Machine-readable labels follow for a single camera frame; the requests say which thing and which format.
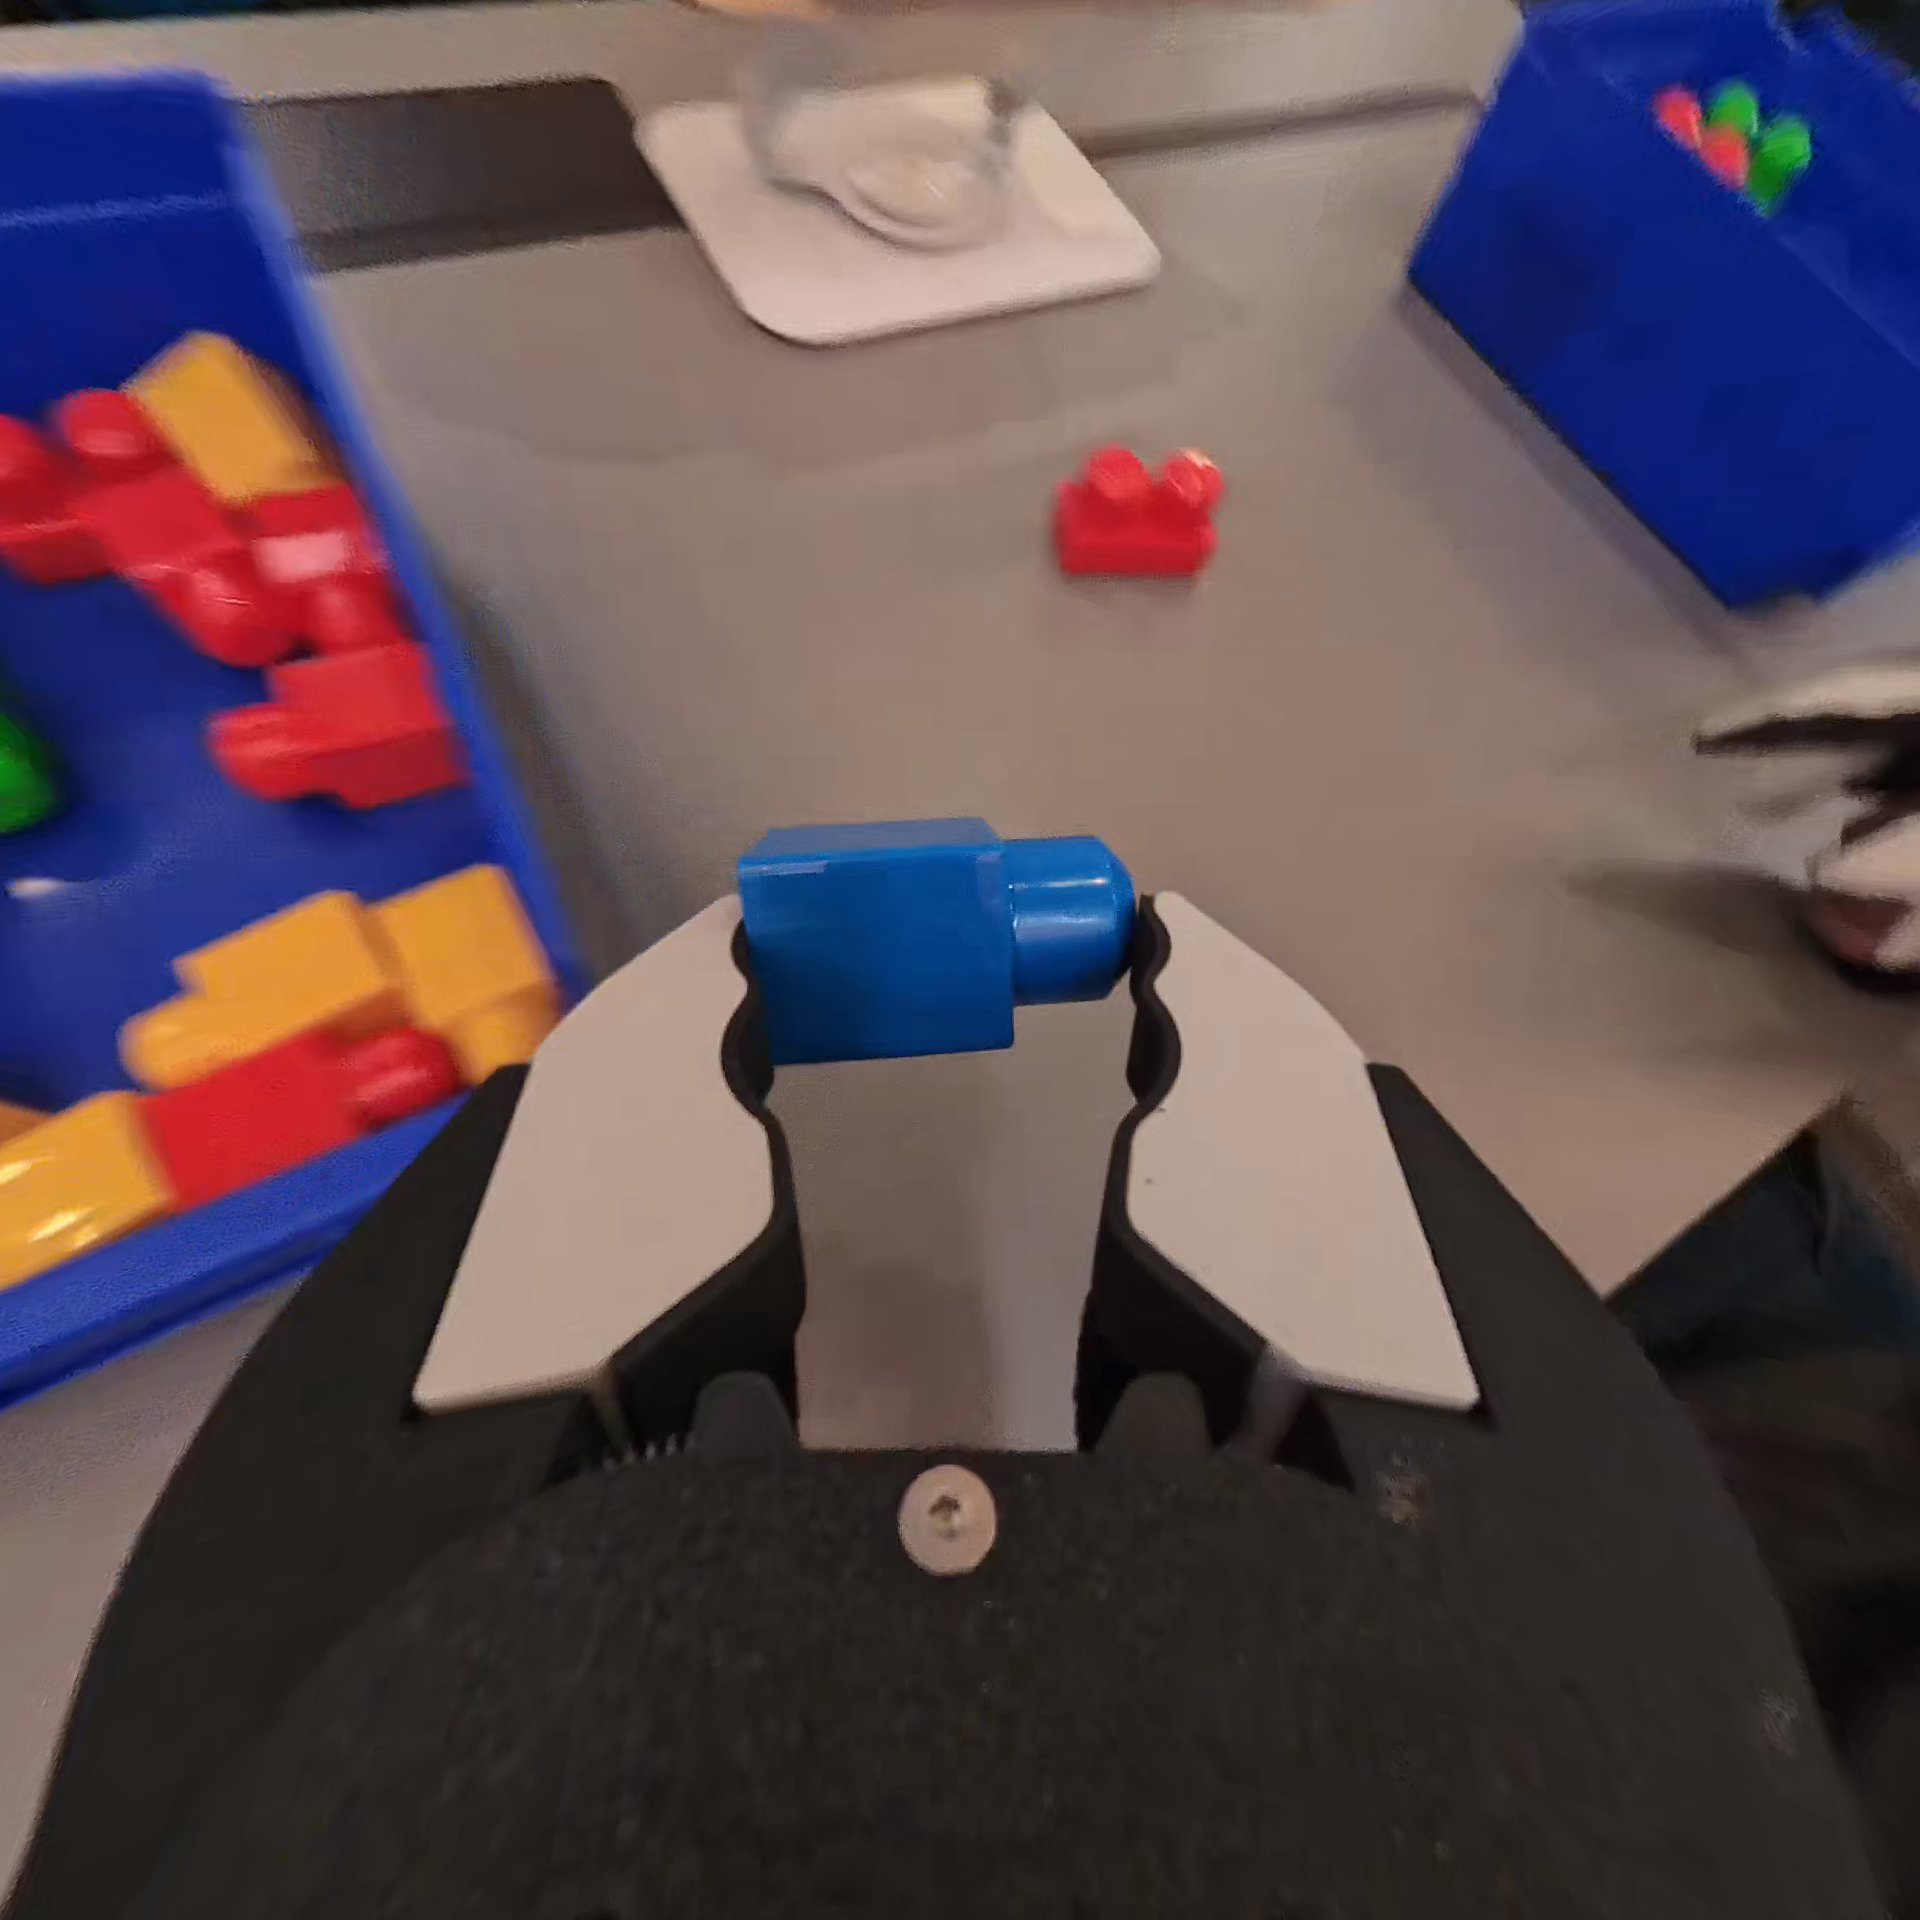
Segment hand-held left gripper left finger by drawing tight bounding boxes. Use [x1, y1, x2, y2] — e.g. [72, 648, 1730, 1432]
[412, 895, 808, 1459]

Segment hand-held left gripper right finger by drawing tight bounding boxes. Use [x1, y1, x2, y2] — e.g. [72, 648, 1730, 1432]
[1076, 891, 1482, 1458]

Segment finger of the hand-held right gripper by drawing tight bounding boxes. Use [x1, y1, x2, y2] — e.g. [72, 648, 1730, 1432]
[1724, 742, 1920, 820]
[1693, 665, 1920, 752]

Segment blue one-stud toy block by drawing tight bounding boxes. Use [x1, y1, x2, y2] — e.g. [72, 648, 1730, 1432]
[734, 816, 1139, 1068]

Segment blue plastic bin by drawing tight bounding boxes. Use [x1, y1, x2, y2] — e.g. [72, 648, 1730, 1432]
[0, 72, 587, 1403]
[1405, 0, 1920, 609]

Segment person's right hand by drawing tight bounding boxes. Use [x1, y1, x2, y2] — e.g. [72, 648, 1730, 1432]
[1818, 891, 1920, 969]

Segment person's blue jeans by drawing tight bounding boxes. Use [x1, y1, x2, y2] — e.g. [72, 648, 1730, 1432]
[1619, 1110, 1920, 1359]

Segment pile of colourful toy blocks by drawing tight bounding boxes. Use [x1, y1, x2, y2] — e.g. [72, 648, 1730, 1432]
[0, 330, 564, 1291]

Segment person's dark clothing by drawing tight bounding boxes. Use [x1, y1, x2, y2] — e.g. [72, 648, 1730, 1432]
[1693, 1334, 1920, 1862]

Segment white stand with wooden board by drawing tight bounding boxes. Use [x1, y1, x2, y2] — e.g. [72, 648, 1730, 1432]
[631, 0, 1163, 349]

